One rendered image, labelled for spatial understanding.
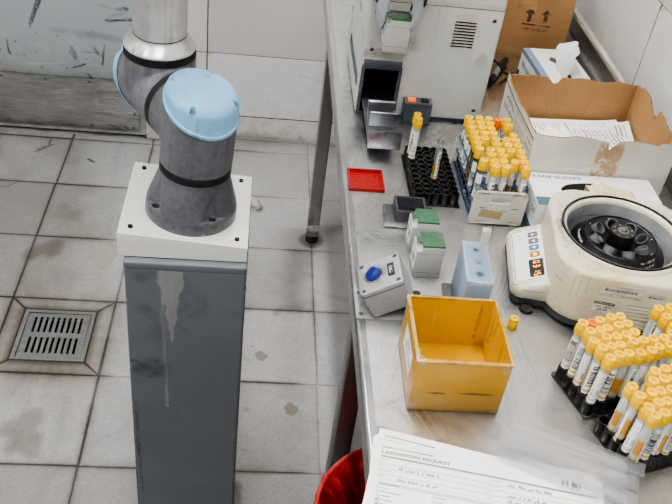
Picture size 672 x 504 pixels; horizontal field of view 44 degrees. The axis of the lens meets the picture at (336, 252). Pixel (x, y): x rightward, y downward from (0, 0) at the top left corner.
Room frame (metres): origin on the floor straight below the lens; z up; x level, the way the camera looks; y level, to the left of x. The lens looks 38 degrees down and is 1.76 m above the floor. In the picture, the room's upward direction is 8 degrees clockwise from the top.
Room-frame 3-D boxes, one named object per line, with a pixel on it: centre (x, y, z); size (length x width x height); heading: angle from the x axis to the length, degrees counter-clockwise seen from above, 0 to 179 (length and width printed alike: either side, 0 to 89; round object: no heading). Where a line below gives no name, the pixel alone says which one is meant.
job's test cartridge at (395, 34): (1.52, -0.05, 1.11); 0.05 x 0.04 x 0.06; 96
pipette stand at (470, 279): (1.02, -0.22, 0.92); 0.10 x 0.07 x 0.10; 3
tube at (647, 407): (0.76, -0.42, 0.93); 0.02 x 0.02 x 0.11
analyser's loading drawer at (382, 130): (1.54, -0.05, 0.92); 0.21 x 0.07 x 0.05; 8
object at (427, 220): (1.17, -0.14, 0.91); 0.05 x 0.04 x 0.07; 98
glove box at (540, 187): (1.31, -0.46, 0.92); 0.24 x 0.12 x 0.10; 98
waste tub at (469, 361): (0.86, -0.18, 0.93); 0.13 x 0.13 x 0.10; 7
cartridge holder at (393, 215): (1.24, -0.12, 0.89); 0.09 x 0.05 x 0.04; 95
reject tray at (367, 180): (1.35, -0.04, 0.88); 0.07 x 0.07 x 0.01; 8
